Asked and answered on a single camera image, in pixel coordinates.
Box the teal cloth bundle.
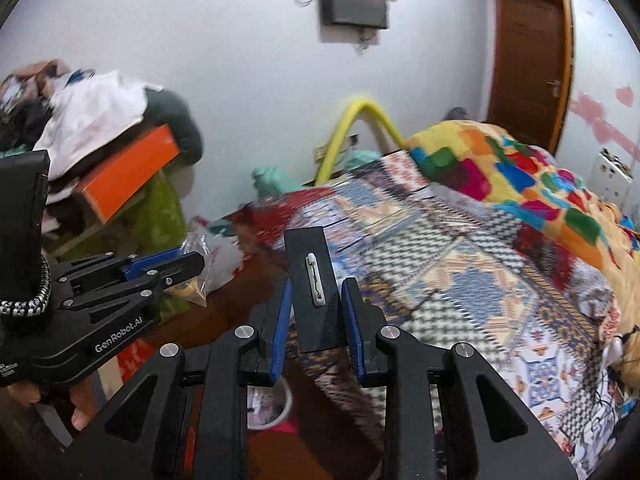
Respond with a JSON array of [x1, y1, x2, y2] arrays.
[[251, 165, 301, 206], [342, 149, 381, 171]]

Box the green cloth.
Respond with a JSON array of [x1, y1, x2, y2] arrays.
[[117, 170, 188, 261]]

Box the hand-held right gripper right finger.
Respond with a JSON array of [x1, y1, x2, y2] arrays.
[[341, 280, 578, 480]]

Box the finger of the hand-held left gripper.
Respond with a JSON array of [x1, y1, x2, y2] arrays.
[[52, 246, 183, 286], [60, 251, 207, 327]]

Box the white appliance box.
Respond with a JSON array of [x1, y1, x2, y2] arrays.
[[590, 149, 636, 201]]

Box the person's left hand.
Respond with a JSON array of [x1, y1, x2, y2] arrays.
[[7, 375, 108, 433]]

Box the clear plastic wrapper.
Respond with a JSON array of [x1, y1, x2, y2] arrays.
[[165, 232, 216, 308]]

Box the black wall box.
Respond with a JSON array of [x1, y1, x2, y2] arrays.
[[320, 0, 390, 31]]

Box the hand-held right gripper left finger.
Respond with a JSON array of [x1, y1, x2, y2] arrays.
[[50, 279, 293, 480]]

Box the orange box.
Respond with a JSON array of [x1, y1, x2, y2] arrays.
[[74, 125, 181, 223]]

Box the black card with white clip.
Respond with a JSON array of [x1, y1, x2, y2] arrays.
[[284, 226, 346, 353]]

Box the patchwork printed bedsheet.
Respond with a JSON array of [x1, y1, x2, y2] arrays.
[[240, 152, 640, 480]]

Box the pile of clothes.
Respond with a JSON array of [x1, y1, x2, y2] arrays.
[[0, 59, 151, 196]]

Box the dark grey cushion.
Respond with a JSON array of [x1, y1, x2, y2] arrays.
[[142, 87, 205, 163]]

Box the colourful block pattern blanket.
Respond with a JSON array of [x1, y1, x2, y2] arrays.
[[404, 119, 640, 281]]

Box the white plastic bag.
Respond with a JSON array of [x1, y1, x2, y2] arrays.
[[200, 232, 246, 296]]

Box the brown wooden door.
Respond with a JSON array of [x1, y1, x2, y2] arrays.
[[487, 0, 573, 156]]

